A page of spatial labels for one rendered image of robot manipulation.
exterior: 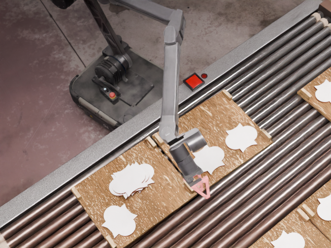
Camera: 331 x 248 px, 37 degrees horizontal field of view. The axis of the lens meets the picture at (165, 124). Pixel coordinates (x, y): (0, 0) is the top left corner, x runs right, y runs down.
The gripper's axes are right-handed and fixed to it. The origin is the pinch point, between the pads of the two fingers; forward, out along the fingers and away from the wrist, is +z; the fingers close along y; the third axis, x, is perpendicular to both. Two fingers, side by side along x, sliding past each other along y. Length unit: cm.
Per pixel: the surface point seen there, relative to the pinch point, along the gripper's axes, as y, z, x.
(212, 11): 217, -46, -96
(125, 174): 38.7, -12.1, 21.1
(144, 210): 31.5, 3.4, 22.6
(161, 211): 29.8, 7.1, 16.5
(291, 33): 75, -20, -86
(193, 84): 66, -25, -28
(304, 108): 48, 9, -63
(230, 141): 41.9, 1.4, -24.6
